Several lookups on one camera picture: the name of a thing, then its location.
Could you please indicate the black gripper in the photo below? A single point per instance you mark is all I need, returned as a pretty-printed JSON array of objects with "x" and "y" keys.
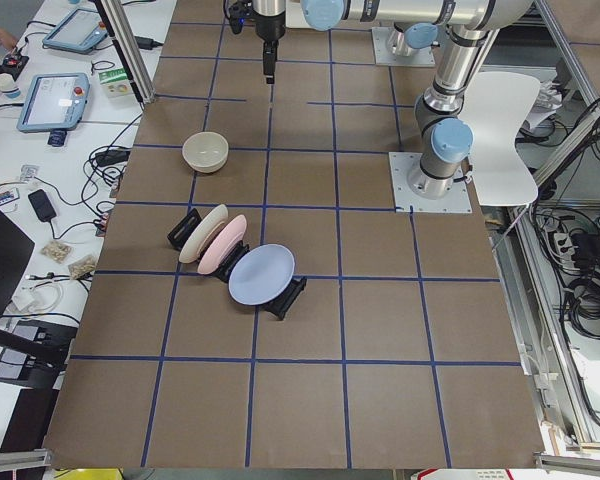
[{"x": 269, "y": 30}]

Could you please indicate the white ceramic bowl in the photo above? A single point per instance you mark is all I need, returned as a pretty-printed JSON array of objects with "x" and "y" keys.
[{"x": 205, "y": 152}]

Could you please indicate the green white carton box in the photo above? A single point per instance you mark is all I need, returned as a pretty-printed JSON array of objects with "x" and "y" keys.
[{"x": 115, "y": 82}]

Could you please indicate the beige plate in rack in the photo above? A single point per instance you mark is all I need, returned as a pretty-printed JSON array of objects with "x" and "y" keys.
[{"x": 203, "y": 234}]

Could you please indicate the pink plate in rack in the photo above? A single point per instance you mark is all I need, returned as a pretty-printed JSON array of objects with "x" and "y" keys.
[{"x": 222, "y": 245}]

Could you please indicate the far blue teach pendant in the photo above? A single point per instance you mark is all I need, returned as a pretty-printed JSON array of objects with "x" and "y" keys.
[{"x": 81, "y": 31}]

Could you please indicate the blue teach pendant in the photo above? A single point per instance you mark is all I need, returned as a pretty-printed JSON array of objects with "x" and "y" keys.
[
  {"x": 54, "y": 102},
  {"x": 81, "y": 31}
]

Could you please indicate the black power adapter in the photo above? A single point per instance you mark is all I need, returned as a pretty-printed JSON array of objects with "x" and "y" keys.
[{"x": 111, "y": 157}]

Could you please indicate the black plate rack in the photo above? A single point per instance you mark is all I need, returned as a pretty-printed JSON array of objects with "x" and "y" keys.
[{"x": 278, "y": 306}]

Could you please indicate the near blue teach pendant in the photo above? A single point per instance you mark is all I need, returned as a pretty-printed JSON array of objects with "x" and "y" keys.
[{"x": 54, "y": 102}]

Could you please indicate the blue plate in rack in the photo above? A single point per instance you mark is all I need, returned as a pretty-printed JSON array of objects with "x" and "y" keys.
[{"x": 262, "y": 274}]

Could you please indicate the white chair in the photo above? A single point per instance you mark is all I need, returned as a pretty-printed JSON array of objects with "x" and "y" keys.
[{"x": 495, "y": 106}]

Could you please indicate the black phone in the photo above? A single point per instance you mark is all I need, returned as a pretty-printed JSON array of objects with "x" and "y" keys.
[{"x": 42, "y": 205}]

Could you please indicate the aluminium frame post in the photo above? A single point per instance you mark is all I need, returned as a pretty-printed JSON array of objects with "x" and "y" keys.
[{"x": 119, "y": 29}]

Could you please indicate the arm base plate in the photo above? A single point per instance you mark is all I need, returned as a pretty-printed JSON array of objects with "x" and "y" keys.
[
  {"x": 423, "y": 59},
  {"x": 415, "y": 192}
]

